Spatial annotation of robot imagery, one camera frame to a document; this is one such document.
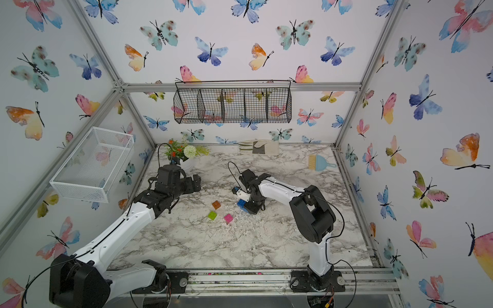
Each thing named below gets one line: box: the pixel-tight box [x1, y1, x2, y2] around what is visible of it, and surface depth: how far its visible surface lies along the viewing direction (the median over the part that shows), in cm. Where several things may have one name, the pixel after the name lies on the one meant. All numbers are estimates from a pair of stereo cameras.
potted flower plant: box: [164, 139, 210, 165], surface depth 99 cm
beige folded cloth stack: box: [238, 139, 280, 156], surface depth 123 cm
